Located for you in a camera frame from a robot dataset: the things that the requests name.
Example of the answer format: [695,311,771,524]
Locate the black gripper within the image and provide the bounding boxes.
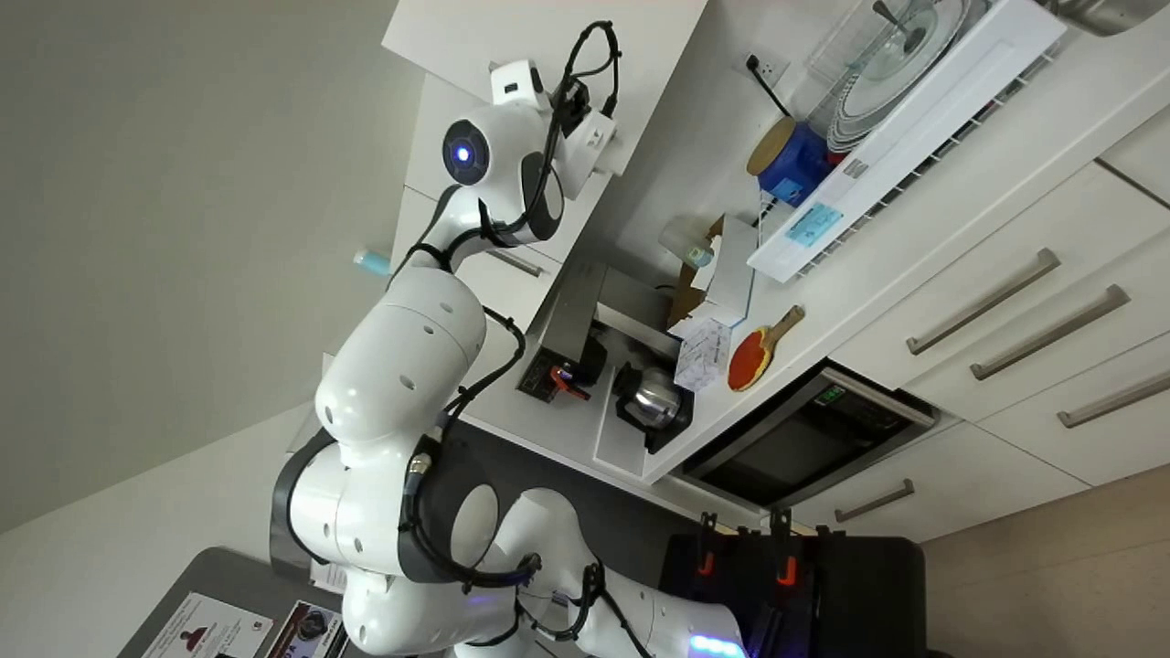
[550,69,598,127]

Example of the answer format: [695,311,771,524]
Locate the white dish rack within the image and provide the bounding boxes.
[744,0,1072,290]

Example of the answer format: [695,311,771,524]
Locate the grey robot stand top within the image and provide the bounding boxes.
[114,543,360,658]

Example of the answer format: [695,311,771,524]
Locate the small white box with marks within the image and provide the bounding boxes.
[487,60,550,112]

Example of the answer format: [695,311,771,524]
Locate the steel black coffee machine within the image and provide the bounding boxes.
[516,261,701,485]

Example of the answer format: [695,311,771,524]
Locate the blue jar with cork lid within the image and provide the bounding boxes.
[744,112,841,214]

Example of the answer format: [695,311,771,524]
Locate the small teal object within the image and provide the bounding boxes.
[353,246,395,283]

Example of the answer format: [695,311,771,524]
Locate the printed paper sheet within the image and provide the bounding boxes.
[665,306,740,396]

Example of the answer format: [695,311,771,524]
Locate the red table tennis paddle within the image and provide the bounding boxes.
[723,299,813,400]

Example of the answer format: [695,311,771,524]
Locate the stacked white plates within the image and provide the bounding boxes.
[836,0,979,127]

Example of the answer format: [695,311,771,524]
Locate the built-in black oven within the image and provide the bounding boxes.
[673,354,943,515]

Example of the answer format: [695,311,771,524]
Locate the black orange clamp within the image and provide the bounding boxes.
[693,507,723,591]
[767,504,806,596]

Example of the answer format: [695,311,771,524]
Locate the steel sink basin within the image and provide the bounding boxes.
[1036,0,1170,42]

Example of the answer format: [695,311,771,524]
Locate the black equipment cart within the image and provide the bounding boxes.
[656,521,938,658]

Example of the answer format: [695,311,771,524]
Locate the white lower cabinet unit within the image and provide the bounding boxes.
[679,50,1170,550]

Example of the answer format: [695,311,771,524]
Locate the dark printed sticker sheet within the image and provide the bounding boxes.
[262,596,347,658]

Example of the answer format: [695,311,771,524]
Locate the white warning sticker sheet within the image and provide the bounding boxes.
[138,588,276,658]

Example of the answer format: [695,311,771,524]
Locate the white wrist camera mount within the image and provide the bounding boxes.
[562,111,622,179]

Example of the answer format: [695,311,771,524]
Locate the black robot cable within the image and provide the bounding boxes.
[395,19,656,658]

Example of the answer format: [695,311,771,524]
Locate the steel cupboard bar handle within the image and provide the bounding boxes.
[483,246,550,283]

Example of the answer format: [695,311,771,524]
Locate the wall outlet with black cable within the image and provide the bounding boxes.
[740,50,796,121]

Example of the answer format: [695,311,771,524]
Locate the steel drawer bar handle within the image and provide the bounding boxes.
[904,246,1066,360]
[1052,366,1170,430]
[829,474,917,528]
[967,283,1135,383]

